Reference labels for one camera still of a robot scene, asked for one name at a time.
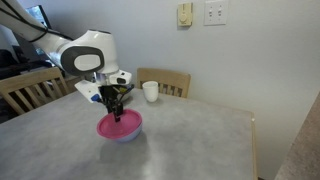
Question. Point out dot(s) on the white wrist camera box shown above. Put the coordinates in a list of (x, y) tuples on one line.
[(120, 77)]

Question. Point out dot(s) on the wooden chair with slatted backrest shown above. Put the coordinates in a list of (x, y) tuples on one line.
[(31, 83)]

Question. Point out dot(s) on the grey speckled countertop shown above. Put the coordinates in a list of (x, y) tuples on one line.
[(301, 146)]

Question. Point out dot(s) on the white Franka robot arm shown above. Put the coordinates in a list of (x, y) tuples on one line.
[(88, 50)]

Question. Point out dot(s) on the blue plastic bowl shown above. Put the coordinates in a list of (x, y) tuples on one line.
[(131, 136)]

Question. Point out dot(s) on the wooden chair back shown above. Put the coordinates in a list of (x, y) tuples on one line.
[(173, 79)]

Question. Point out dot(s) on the white light switch plate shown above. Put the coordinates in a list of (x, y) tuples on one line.
[(216, 12)]

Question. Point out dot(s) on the purple bowl with pink lid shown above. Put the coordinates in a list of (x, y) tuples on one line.
[(118, 128)]

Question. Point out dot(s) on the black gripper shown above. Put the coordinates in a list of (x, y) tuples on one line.
[(112, 91)]

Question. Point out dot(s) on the beige wall thermostat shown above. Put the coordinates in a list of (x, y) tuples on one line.
[(185, 14)]

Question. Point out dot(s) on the white ceramic mug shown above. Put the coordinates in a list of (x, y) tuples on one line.
[(150, 91)]

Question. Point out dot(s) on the black computer monitor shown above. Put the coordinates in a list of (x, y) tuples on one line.
[(39, 16)]

